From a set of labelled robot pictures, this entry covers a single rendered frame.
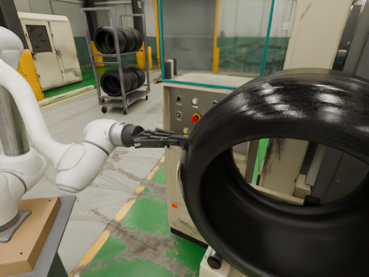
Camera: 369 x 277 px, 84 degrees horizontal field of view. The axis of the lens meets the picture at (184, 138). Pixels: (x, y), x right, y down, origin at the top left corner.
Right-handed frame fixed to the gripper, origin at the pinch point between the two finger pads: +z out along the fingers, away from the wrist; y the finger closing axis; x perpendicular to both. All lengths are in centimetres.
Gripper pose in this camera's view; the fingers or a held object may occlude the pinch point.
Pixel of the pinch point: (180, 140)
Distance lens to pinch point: 62.5
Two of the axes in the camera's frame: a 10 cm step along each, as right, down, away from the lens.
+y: 4.8, -4.0, 7.8
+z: 8.7, 0.9, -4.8
